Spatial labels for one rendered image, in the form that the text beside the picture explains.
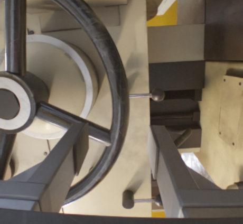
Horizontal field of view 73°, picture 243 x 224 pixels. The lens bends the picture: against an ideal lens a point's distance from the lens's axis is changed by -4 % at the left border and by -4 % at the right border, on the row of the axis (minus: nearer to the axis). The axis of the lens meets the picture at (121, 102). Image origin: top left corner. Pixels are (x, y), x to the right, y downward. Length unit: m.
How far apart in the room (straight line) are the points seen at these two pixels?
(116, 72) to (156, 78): 0.92
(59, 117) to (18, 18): 0.14
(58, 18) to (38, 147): 0.37
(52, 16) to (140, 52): 0.24
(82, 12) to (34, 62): 0.18
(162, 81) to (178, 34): 0.30
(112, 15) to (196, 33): 0.81
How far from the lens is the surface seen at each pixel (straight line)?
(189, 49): 1.18
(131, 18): 0.46
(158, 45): 1.13
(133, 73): 0.45
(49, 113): 0.27
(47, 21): 0.49
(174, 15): 3.03
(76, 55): 0.36
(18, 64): 0.29
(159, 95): 0.42
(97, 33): 0.22
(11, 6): 0.27
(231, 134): 0.95
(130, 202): 0.58
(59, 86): 0.36
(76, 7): 0.23
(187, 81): 1.18
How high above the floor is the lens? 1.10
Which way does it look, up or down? 2 degrees up
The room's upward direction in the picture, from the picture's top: 93 degrees counter-clockwise
